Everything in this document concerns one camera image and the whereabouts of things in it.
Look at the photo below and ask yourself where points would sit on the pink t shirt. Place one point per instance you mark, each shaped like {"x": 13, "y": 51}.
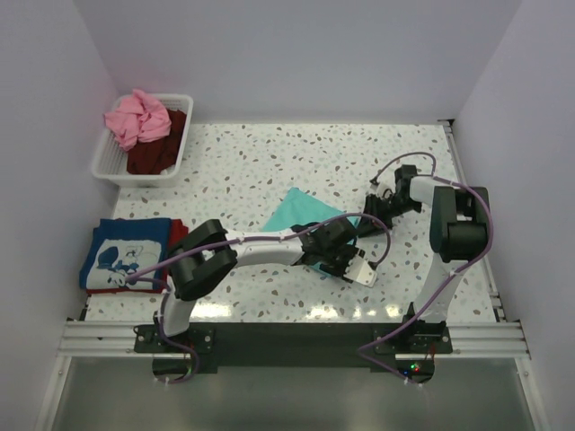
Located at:
{"x": 139, "y": 118}

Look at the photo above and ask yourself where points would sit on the folded red t shirt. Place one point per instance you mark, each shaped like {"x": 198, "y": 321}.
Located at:
{"x": 177, "y": 233}

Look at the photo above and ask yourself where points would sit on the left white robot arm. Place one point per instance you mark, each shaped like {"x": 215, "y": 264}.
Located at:
{"x": 201, "y": 260}

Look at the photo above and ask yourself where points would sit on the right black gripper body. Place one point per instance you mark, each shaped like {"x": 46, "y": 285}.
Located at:
{"x": 387, "y": 209}

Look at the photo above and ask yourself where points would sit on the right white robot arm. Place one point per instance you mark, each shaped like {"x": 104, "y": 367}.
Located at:
{"x": 460, "y": 232}

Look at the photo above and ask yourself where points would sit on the folded blue printed t shirt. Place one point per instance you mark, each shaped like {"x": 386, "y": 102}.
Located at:
{"x": 123, "y": 253}

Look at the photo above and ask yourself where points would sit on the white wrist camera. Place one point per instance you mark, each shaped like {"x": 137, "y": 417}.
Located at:
{"x": 359, "y": 271}
{"x": 380, "y": 189}

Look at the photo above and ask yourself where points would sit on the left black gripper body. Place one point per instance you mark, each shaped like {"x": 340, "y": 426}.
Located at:
{"x": 335, "y": 261}

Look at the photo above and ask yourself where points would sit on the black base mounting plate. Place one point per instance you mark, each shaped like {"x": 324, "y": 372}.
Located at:
{"x": 385, "y": 347}

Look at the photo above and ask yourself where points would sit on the dark red t shirt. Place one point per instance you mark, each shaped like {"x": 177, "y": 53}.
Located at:
{"x": 155, "y": 157}

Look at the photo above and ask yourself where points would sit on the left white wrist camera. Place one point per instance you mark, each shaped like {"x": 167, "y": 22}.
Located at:
{"x": 359, "y": 271}

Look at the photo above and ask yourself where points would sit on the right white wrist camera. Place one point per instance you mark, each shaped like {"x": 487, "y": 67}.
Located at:
{"x": 380, "y": 189}

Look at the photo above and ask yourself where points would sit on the white plastic laundry basket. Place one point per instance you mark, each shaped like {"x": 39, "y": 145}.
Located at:
{"x": 110, "y": 162}

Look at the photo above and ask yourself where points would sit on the teal t shirt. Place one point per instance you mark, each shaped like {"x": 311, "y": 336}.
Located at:
{"x": 299, "y": 208}

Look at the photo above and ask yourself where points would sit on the aluminium frame rail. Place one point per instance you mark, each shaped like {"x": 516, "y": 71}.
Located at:
{"x": 239, "y": 173}

